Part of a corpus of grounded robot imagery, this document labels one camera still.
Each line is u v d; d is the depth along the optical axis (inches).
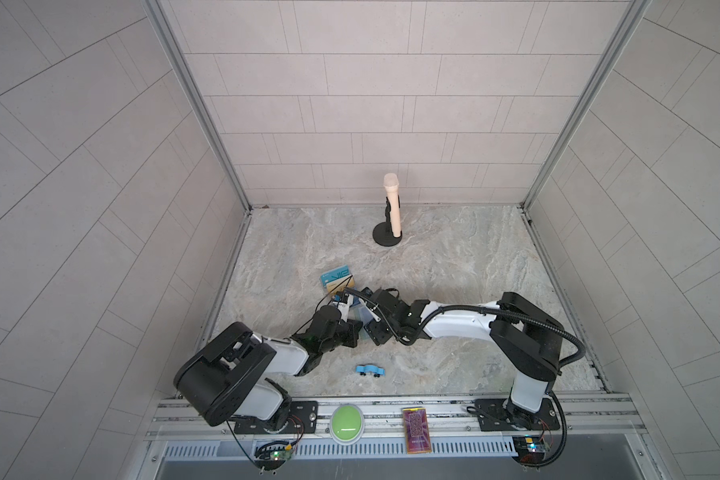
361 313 34.7
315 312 26.8
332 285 36.3
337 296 30.9
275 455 25.8
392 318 25.9
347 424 27.3
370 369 30.1
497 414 28.2
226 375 17.0
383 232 42.0
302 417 27.8
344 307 31.0
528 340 18.2
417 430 26.8
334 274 35.6
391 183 34.1
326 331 27.2
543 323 17.9
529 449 26.8
